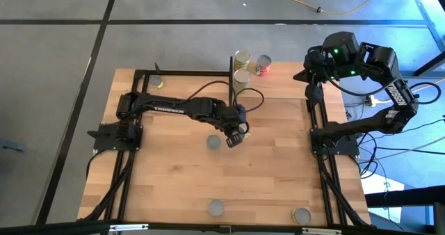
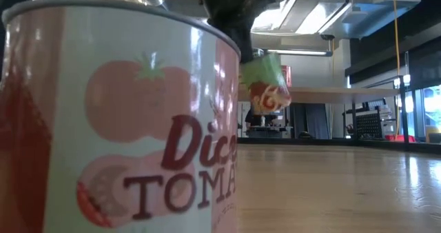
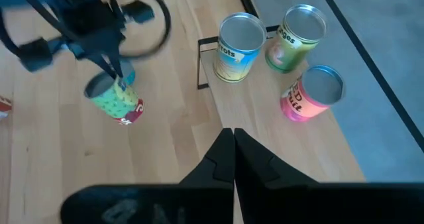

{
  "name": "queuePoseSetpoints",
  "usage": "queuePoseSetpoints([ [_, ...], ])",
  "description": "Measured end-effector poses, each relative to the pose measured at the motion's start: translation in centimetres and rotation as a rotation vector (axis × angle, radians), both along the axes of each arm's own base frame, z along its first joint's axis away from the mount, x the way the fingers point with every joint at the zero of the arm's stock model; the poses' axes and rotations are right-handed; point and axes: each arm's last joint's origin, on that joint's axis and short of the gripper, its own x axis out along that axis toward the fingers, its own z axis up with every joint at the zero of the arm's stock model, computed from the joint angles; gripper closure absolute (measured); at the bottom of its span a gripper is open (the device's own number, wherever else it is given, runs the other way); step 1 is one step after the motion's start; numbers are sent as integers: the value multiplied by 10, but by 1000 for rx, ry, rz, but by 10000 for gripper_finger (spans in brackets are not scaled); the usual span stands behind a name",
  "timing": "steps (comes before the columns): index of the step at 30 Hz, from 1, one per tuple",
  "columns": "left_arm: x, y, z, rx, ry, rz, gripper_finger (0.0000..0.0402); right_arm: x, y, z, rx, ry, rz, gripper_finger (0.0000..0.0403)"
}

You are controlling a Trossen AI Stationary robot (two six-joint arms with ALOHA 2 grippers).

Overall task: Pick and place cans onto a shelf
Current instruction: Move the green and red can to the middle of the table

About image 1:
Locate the grey floor object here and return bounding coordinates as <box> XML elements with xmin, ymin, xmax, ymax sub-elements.
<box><xmin>0</xmin><ymin>140</ymin><xmax>27</xmax><ymax>155</ymax></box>

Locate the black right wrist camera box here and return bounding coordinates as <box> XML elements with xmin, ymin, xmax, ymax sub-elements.
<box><xmin>305</xmin><ymin>83</ymin><xmax>324</xmax><ymax>104</ymax></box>

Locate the black aluminium table frame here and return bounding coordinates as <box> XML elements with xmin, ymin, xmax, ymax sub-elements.
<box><xmin>78</xmin><ymin>63</ymin><xmax>371</xmax><ymax>227</ymax></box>

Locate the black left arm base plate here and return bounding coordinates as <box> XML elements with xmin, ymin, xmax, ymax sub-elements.
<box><xmin>87</xmin><ymin>122</ymin><xmax>143</xmax><ymax>152</ymax></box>

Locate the short yellow green can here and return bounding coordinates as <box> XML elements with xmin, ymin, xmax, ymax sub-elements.
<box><xmin>149</xmin><ymin>75</ymin><xmax>165</xmax><ymax>90</ymax></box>

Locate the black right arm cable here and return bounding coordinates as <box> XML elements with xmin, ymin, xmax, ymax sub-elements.
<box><xmin>321</xmin><ymin>66</ymin><xmax>443</xmax><ymax>106</ymax></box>

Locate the diced tomatoes food can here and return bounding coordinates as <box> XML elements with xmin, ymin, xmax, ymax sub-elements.
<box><xmin>207</xmin><ymin>199</ymin><xmax>225</xmax><ymax>218</ymax></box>

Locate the black floor cable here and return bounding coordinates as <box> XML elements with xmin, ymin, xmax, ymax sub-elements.
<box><xmin>375</xmin><ymin>145</ymin><xmax>445</xmax><ymax>155</ymax></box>

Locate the yellow floor cable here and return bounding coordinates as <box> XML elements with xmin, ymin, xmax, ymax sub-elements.
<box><xmin>277</xmin><ymin>0</ymin><xmax>387</xmax><ymax>16</ymax></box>

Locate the yellow label food can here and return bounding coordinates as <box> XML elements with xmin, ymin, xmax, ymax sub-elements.
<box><xmin>291</xmin><ymin>206</ymin><xmax>312</xmax><ymax>225</ymax></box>

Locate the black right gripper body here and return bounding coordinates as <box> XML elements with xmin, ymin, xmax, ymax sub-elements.
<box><xmin>304</xmin><ymin>47</ymin><xmax>331</xmax><ymax>85</ymax></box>

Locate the black metal rig bar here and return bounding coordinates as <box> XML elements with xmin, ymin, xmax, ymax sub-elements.
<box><xmin>408</xmin><ymin>0</ymin><xmax>445</xmax><ymax>51</ymax></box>
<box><xmin>364</xmin><ymin>184</ymin><xmax>445</xmax><ymax>209</ymax></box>
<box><xmin>412</xmin><ymin>52</ymin><xmax>445</xmax><ymax>77</ymax></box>

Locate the green label food can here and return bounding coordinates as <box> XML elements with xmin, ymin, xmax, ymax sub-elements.
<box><xmin>205</xmin><ymin>134</ymin><xmax>223</xmax><ymax>152</ymax></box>

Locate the red label food can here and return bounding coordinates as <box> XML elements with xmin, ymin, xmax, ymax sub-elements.
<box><xmin>255</xmin><ymin>54</ymin><xmax>273</xmax><ymax>78</ymax></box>

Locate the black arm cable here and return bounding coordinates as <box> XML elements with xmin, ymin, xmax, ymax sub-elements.
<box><xmin>321</xmin><ymin>66</ymin><xmax>443</xmax><ymax>106</ymax></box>
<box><xmin>186</xmin><ymin>80</ymin><xmax>265</xmax><ymax>113</ymax></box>

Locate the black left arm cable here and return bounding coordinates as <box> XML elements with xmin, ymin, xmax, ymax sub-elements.
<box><xmin>186</xmin><ymin>80</ymin><xmax>265</xmax><ymax>113</ymax></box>

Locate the black rail with silver brackets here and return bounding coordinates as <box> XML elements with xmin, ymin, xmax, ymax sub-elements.
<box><xmin>0</xmin><ymin>218</ymin><xmax>445</xmax><ymax>235</ymax></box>

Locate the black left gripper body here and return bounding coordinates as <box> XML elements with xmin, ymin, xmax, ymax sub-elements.
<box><xmin>222</xmin><ymin>104</ymin><xmax>250</xmax><ymax>136</ymax></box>

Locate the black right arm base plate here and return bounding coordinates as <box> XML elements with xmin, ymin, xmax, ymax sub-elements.
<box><xmin>310</xmin><ymin>128</ymin><xmax>360</xmax><ymax>156</ymax></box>

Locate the mixed fruit food can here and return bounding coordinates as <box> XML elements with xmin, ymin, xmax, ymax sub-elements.
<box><xmin>238</xmin><ymin>122</ymin><xmax>251</xmax><ymax>142</ymax></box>

